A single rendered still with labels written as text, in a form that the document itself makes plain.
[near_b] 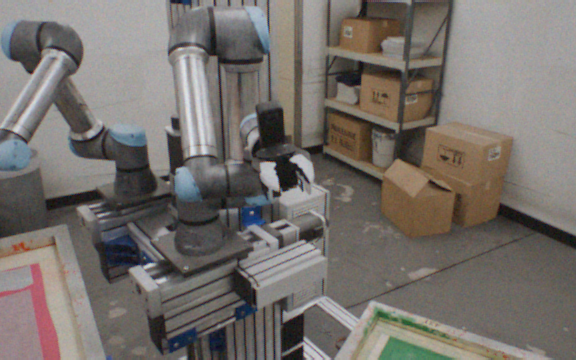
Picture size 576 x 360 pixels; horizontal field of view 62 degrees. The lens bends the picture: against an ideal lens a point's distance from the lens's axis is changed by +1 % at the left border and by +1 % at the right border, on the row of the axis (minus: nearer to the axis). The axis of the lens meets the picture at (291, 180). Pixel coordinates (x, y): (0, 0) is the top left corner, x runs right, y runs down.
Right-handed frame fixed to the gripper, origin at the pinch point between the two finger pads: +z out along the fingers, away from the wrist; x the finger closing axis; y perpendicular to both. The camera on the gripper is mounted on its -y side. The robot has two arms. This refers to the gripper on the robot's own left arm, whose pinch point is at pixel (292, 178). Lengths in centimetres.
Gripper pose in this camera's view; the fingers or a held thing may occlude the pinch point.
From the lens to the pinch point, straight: 75.2
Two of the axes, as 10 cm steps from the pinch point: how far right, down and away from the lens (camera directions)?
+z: 2.4, 3.8, -8.9
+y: 1.3, 9.0, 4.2
